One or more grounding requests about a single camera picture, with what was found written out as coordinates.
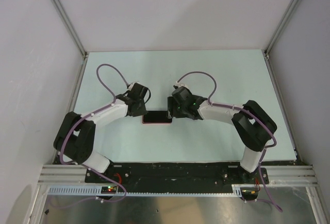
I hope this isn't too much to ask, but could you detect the pink phone case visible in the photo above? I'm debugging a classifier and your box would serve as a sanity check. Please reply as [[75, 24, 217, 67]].
[[142, 113, 172, 125]]

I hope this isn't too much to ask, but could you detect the black phone purple edge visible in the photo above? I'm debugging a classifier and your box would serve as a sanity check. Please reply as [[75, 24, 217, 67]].
[[142, 110, 172, 124]]

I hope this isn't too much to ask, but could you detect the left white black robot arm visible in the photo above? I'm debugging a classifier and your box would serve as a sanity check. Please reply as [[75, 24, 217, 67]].
[[53, 82, 150, 182]]

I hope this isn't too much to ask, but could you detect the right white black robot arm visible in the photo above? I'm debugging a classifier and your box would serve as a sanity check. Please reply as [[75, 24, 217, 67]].
[[168, 86, 277, 183]]

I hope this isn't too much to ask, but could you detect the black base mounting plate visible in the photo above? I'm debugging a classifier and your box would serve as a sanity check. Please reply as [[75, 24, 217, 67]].
[[85, 162, 269, 194]]

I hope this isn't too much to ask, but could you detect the left small circuit board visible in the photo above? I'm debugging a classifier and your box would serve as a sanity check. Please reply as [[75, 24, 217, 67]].
[[101, 186, 118, 194]]

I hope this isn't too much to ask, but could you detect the small circuit board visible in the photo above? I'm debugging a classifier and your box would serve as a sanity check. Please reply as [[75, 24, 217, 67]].
[[101, 186, 118, 194], [241, 188, 259, 201]]

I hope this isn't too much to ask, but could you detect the right small circuit board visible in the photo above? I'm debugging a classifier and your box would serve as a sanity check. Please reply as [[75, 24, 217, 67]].
[[241, 188, 259, 201]]

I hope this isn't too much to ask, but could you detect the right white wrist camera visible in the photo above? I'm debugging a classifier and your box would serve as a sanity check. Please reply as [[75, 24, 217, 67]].
[[173, 81, 189, 89]]

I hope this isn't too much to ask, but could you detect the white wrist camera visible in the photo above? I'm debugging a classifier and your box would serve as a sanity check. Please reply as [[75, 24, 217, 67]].
[[127, 81, 140, 89], [173, 81, 189, 89]]

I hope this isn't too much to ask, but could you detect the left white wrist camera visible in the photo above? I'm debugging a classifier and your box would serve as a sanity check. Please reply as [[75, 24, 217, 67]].
[[127, 81, 140, 89]]

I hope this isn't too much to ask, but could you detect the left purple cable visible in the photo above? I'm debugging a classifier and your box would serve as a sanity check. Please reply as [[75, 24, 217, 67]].
[[58, 64, 132, 165]]

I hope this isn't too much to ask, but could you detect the purple cable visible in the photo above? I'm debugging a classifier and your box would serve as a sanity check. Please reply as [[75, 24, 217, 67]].
[[58, 64, 132, 165], [175, 71, 283, 212]]

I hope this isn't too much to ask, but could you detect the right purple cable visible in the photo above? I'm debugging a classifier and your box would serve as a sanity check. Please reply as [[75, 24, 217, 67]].
[[175, 71, 283, 212]]

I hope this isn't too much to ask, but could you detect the white slotted cable duct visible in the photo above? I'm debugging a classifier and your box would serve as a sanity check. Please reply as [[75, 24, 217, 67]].
[[48, 185, 242, 197]]

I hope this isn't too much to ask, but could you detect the left aluminium frame post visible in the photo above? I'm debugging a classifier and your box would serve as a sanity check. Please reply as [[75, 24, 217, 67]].
[[51, 0, 88, 60]]

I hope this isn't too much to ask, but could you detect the aluminium frame post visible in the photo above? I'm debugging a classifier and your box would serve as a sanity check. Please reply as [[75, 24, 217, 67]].
[[263, 0, 302, 60], [51, 0, 88, 60]]

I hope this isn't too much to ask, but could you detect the right aluminium frame post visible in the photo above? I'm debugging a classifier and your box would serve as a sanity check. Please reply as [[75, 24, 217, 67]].
[[263, 0, 302, 60]]

